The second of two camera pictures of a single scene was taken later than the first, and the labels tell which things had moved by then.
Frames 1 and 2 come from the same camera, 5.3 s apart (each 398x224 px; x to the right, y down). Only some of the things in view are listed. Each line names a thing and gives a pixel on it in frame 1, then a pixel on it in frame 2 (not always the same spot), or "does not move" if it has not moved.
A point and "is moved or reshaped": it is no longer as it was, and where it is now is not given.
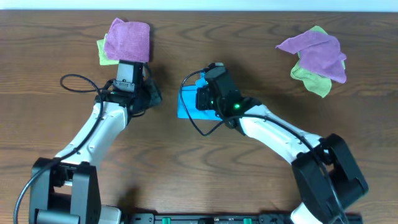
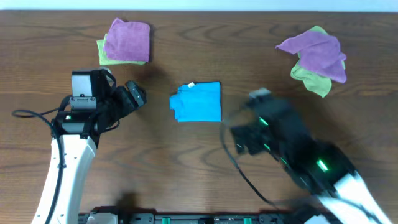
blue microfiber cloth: x=187 y=103 is moved or reshaped
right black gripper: x=201 y=94 → x=250 y=132
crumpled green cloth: x=318 y=83 does not move
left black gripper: x=137 y=66 → x=123 y=99
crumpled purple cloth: x=318 y=52 does not move
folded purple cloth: x=128 y=41 does not move
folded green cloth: x=103 y=59 does not move
